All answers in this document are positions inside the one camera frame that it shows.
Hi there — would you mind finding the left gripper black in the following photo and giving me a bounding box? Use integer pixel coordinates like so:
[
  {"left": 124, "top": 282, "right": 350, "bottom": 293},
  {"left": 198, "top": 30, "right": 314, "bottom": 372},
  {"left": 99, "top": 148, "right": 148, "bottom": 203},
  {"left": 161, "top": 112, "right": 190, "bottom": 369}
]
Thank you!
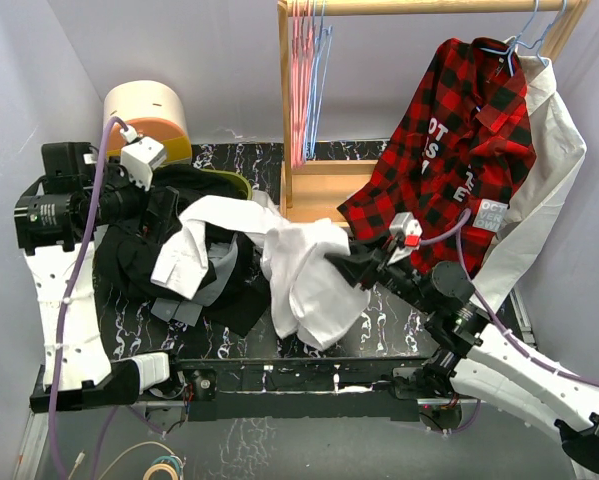
[{"left": 85, "top": 157, "right": 181, "bottom": 244}]

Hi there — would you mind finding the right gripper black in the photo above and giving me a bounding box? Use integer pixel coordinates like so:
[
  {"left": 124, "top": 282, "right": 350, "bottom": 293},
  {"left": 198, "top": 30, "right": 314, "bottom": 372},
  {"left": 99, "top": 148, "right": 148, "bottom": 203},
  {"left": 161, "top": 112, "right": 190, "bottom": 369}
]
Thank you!
[{"left": 324, "top": 231, "right": 437, "bottom": 316}]

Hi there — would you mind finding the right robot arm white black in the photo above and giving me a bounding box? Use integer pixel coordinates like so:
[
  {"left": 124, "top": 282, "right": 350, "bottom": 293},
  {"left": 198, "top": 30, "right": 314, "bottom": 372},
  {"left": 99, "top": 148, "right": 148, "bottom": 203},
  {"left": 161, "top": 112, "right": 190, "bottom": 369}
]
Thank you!
[{"left": 326, "top": 249, "right": 599, "bottom": 475}]

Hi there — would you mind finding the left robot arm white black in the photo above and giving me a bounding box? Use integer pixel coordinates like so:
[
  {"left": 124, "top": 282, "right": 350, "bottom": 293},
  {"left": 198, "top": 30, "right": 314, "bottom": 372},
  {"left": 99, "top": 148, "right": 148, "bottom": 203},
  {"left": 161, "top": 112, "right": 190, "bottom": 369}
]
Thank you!
[{"left": 14, "top": 138, "right": 186, "bottom": 413}]

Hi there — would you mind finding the red black plaid shirt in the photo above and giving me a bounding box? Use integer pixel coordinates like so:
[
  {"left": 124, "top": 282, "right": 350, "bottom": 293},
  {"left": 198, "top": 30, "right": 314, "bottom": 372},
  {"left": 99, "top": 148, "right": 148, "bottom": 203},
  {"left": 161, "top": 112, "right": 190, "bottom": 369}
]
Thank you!
[{"left": 337, "top": 38, "right": 536, "bottom": 276}]

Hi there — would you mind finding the cream white hanging shirt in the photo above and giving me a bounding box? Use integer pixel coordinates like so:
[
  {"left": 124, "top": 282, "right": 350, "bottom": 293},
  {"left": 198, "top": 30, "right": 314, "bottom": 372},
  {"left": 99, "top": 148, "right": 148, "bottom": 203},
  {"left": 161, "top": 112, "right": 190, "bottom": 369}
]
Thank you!
[{"left": 473, "top": 56, "right": 587, "bottom": 310}]

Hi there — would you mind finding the blue hanger holding shirts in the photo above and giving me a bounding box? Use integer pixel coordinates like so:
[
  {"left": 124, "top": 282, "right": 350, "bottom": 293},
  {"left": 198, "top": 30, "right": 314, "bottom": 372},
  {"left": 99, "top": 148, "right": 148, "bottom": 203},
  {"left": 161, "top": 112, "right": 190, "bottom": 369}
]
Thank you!
[{"left": 478, "top": 0, "right": 570, "bottom": 76}]

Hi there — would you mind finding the black garment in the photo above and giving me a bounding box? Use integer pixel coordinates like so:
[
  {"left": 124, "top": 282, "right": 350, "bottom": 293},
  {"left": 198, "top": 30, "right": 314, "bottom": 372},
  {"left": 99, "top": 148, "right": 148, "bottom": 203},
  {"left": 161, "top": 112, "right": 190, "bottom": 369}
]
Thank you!
[{"left": 95, "top": 164, "right": 270, "bottom": 336}]

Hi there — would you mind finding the grey garment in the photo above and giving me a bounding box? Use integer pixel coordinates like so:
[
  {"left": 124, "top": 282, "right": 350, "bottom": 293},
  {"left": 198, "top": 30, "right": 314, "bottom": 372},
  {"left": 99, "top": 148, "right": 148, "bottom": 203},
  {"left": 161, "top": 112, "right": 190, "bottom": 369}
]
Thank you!
[{"left": 151, "top": 240, "right": 238, "bottom": 326}]

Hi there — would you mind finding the olive green basket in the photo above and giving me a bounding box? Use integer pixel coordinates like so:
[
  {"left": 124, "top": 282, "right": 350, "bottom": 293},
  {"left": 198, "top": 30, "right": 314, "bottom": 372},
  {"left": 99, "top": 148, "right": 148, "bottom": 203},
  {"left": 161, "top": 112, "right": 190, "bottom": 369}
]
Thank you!
[{"left": 202, "top": 168, "right": 253, "bottom": 200}]

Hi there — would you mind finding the wooden clothes rack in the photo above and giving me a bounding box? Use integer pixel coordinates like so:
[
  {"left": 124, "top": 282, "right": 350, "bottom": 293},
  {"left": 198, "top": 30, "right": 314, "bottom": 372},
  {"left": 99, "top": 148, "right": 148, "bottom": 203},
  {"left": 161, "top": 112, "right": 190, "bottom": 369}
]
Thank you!
[{"left": 277, "top": 1, "right": 589, "bottom": 227}]

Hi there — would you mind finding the cream orange yellow cylinder container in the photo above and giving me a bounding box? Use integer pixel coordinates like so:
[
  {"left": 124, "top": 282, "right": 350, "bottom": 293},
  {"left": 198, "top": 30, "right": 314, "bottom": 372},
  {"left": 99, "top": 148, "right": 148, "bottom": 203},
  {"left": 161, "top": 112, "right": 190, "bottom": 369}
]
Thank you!
[{"left": 103, "top": 80, "right": 192, "bottom": 164}]

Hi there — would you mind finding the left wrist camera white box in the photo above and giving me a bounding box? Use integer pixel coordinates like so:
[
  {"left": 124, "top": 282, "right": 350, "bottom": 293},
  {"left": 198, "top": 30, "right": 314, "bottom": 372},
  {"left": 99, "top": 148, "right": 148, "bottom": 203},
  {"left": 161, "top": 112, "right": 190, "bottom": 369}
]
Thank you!
[{"left": 120, "top": 137, "right": 167, "bottom": 191}]

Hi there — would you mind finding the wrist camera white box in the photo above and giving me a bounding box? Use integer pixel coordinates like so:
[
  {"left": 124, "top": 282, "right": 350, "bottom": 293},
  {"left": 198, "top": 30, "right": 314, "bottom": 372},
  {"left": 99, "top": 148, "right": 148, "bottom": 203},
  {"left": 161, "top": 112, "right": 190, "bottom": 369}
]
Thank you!
[
  {"left": 387, "top": 212, "right": 423, "bottom": 266},
  {"left": 120, "top": 137, "right": 167, "bottom": 191}
]

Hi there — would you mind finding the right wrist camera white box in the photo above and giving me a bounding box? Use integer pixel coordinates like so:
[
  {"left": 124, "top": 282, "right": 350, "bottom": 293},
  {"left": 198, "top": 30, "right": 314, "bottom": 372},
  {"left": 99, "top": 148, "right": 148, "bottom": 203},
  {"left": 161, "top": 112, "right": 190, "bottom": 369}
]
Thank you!
[{"left": 387, "top": 212, "right": 423, "bottom": 266}]

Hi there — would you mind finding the pink wire hanger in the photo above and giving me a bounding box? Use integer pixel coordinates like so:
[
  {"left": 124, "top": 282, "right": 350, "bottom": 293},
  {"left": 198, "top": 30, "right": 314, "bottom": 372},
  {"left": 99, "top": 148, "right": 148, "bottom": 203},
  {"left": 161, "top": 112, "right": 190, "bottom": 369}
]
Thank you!
[{"left": 291, "top": 1, "right": 312, "bottom": 169}]

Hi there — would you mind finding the blue wire hanger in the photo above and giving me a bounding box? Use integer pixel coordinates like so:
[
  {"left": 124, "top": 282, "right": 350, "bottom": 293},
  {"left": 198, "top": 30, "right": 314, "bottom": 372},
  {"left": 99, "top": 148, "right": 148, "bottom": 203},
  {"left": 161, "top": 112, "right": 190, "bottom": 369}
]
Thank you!
[{"left": 302, "top": 1, "right": 333, "bottom": 162}]

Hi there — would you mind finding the beige coiled cable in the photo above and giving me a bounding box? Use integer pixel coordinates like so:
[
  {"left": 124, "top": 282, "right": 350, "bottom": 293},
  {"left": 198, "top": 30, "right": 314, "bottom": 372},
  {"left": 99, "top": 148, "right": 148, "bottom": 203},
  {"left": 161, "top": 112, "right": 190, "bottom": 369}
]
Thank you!
[{"left": 68, "top": 440, "right": 188, "bottom": 480}]

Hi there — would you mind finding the aluminium frame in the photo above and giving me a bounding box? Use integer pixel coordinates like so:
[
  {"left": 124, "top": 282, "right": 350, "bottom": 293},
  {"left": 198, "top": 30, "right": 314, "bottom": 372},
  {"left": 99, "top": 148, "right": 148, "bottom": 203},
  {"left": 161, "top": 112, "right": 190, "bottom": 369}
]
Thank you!
[{"left": 11, "top": 284, "right": 598, "bottom": 480}]

